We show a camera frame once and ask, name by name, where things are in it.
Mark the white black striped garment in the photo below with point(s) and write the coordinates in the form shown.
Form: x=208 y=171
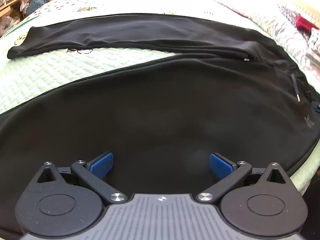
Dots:
x=313 y=47

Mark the black white patterned pillow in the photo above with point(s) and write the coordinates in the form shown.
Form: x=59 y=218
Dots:
x=287 y=13

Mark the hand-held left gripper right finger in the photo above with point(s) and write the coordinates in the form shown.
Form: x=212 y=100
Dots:
x=221 y=166

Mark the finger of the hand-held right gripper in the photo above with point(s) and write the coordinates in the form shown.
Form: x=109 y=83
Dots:
x=316 y=107

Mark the green bee-print quilt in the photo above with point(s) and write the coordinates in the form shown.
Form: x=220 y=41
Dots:
x=62 y=67

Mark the blue plastic bag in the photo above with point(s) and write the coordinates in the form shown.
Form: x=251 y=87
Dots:
x=37 y=1

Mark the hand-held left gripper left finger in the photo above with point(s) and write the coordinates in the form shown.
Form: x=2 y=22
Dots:
x=101 y=166

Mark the floral duvet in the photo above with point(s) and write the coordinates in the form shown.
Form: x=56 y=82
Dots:
x=262 y=15

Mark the black pants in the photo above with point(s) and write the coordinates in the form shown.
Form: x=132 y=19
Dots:
x=160 y=110

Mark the red garment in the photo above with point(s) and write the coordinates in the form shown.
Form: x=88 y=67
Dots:
x=303 y=23

